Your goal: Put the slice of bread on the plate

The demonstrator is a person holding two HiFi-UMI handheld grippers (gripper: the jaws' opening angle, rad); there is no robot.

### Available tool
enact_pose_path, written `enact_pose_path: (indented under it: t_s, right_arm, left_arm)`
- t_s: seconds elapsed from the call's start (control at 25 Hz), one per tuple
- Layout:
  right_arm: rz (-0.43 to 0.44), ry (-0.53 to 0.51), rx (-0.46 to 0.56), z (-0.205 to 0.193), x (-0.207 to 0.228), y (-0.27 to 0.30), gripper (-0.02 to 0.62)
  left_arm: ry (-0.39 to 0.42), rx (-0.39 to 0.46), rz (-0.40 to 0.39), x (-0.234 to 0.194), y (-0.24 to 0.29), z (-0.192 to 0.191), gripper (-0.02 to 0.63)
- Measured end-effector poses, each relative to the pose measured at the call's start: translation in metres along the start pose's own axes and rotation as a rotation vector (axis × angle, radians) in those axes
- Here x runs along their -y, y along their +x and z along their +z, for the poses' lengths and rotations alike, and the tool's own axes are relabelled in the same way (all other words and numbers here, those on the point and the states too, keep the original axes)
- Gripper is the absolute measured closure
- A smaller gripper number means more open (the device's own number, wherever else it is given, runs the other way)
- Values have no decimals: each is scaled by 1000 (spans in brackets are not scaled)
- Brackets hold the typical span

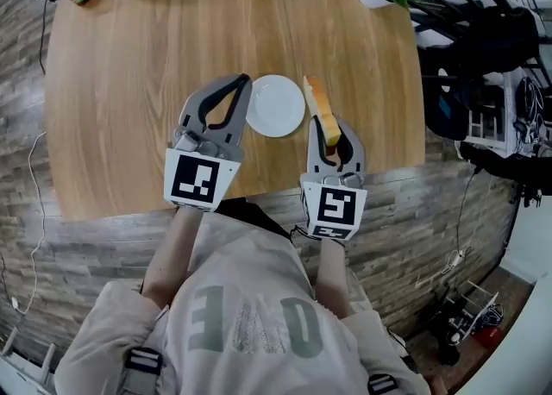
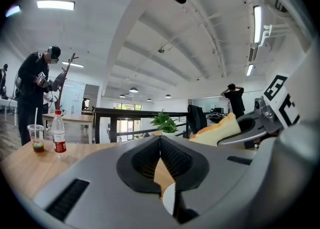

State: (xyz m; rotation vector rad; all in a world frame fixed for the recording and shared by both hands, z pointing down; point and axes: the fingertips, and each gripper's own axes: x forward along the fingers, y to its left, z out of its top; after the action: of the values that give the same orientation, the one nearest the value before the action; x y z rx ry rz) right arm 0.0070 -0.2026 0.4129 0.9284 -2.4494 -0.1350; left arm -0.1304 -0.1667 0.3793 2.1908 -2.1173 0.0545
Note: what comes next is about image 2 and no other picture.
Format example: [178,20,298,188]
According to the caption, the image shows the brown wooden coat rack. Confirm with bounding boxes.
[54,52,80,112]

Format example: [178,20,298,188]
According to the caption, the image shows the pile of black cables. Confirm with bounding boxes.
[208,111,229,124]

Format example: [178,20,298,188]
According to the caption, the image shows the white ceiling pipes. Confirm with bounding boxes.
[258,23,292,48]

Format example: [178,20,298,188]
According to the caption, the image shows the clear plastic cup with straw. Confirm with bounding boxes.
[26,107,46,154]

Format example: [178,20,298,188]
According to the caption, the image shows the sliced bread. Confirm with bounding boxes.
[188,112,242,147]

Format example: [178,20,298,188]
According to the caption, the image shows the clear plastic bottle red label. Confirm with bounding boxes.
[50,109,68,160]

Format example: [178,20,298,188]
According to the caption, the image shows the green plant in white pot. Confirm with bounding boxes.
[149,108,180,137]

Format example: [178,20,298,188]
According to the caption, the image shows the white desk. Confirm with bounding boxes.
[0,97,19,127]

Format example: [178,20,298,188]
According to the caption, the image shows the white round plate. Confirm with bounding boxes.
[162,182,177,216]

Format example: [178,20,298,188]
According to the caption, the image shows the long wooden table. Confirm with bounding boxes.
[41,112,96,146]

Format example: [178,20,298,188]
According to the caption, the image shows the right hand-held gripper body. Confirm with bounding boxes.
[243,73,301,150]

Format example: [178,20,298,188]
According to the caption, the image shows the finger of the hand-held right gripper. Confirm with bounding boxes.
[235,111,260,128]
[216,127,270,147]

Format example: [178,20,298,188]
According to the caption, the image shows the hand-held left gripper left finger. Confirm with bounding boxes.
[32,135,176,229]

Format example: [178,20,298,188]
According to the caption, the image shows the black office chair with jacket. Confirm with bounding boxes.
[187,104,208,135]

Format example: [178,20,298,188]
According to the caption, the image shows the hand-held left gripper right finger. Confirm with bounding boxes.
[159,135,281,225]

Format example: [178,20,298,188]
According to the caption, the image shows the large glass window front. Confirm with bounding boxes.
[113,101,143,112]

